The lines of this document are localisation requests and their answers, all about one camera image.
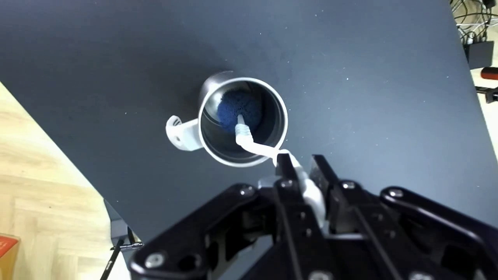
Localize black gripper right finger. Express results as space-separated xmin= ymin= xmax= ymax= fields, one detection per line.
xmin=311 ymin=152 xmax=498 ymax=280

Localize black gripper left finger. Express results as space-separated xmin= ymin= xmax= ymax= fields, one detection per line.
xmin=127 ymin=152 xmax=333 ymax=280

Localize white spoon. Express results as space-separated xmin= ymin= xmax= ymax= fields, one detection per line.
xmin=216 ymin=90 xmax=328 ymax=232

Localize stainless steel thermos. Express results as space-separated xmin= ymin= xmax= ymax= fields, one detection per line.
xmin=197 ymin=68 xmax=289 ymax=168

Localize small black floor object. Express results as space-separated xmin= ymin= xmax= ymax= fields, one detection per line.
xmin=474 ymin=86 xmax=498 ymax=104

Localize black box on floor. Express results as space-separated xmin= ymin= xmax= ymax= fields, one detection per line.
xmin=462 ymin=39 xmax=495 ymax=68

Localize red box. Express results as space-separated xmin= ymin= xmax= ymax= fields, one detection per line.
xmin=0 ymin=235 xmax=22 ymax=280

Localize black table leg bracket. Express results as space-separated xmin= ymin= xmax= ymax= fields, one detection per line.
xmin=99 ymin=201 xmax=141 ymax=280

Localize tangled floor cables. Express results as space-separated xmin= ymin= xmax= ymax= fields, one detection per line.
xmin=450 ymin=0 xmax=498 ymax=45

